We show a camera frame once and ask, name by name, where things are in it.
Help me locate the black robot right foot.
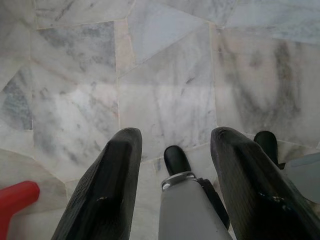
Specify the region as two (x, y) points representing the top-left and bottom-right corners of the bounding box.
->
(253, 131), (286, 170)

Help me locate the grey robot leg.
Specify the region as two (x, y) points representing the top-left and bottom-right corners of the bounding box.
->
(283, 152), (320, 204)
(158, 171), (233, 240)

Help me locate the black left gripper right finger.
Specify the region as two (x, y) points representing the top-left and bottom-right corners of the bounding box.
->
(210, 126), (320, 240)

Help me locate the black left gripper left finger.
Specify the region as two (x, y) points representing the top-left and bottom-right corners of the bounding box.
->
(51, 127), (143, 240)

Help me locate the grey robot left leg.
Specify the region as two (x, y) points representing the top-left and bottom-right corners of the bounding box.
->
(158, 171), (233, 240)

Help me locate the red plastic stool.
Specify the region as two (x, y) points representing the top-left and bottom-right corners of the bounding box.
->
(0, 180), (41, 240)

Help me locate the grey robot right leg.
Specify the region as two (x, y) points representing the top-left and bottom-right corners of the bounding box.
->
(283, 152), (320, 204)

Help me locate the black robot left foot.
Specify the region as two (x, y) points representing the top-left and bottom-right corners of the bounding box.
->
(163, 145), (192, 177)

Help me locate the black robot foot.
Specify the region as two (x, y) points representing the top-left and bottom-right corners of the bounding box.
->
(163, 145), (192, 177)
(253, 131), (286, 170)

